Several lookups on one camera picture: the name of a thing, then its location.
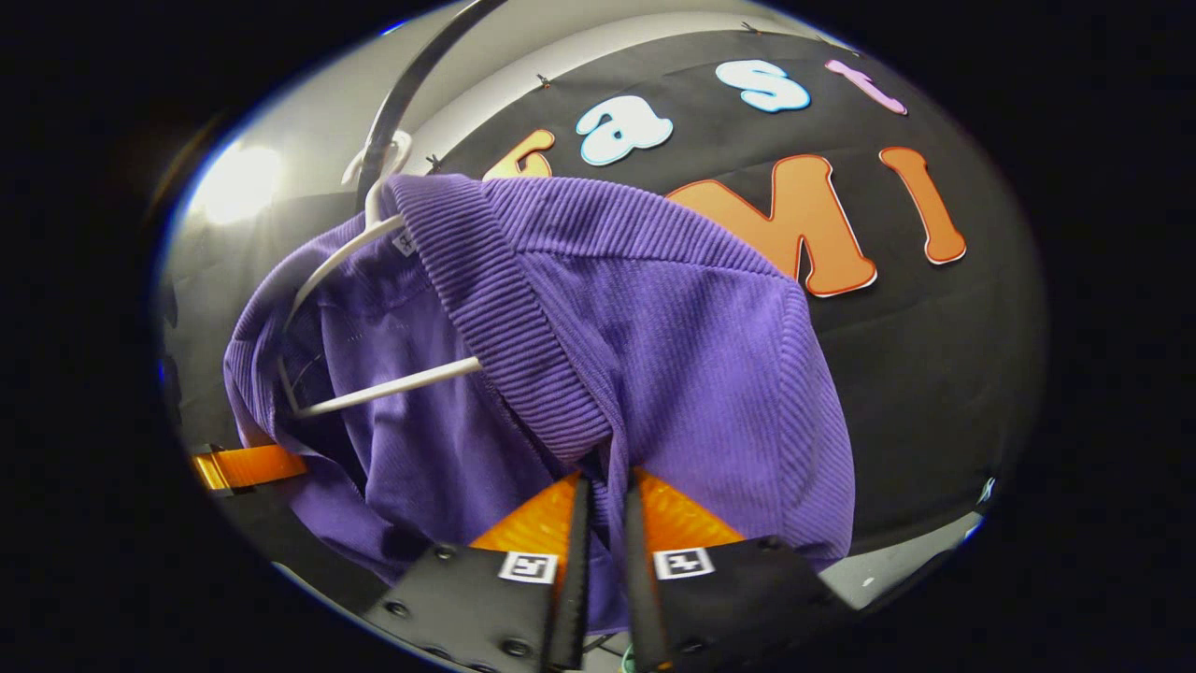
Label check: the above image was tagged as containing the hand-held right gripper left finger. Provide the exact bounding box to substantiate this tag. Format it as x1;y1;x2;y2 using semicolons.
363;470;591;673

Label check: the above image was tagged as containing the purple corduroy shirt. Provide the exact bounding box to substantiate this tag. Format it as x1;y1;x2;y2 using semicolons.
222;173;856;637

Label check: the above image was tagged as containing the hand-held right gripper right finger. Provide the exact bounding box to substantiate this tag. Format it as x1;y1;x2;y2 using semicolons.
624;467;856;673

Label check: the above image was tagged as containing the black backdrop cloth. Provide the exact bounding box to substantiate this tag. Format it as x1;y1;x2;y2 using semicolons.
159;23;1047;552

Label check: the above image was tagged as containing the white plastic hanger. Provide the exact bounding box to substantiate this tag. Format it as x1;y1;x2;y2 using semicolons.
278;131;484;419

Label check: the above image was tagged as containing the black metal clothes rack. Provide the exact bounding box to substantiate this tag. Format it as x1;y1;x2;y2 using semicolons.
355;0;510;214

